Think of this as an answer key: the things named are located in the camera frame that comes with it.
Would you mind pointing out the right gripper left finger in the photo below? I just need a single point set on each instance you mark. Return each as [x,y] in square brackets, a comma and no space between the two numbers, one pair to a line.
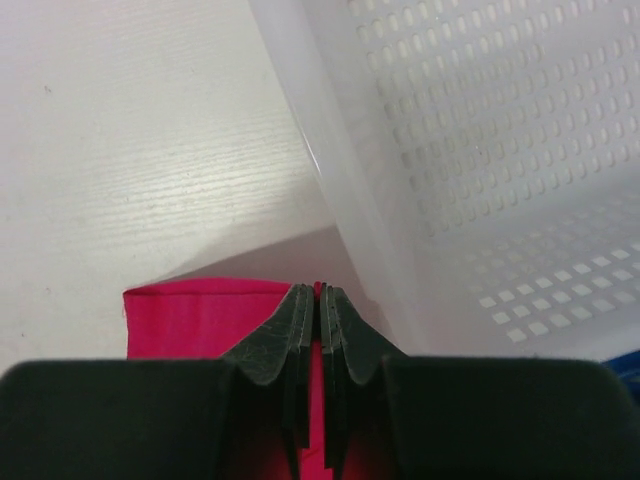
[278,354]

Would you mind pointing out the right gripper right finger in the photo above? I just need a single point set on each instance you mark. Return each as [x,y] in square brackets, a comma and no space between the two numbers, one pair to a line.
[358,433]

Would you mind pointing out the red t shirt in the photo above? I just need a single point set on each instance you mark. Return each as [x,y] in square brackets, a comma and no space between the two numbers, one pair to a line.
[198,317]

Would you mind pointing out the white perforated plastic basket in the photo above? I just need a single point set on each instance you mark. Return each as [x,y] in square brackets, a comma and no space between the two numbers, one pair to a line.
[481,160]

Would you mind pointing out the blue t shirt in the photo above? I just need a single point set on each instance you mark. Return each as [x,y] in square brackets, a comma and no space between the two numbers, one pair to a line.
[627,369]

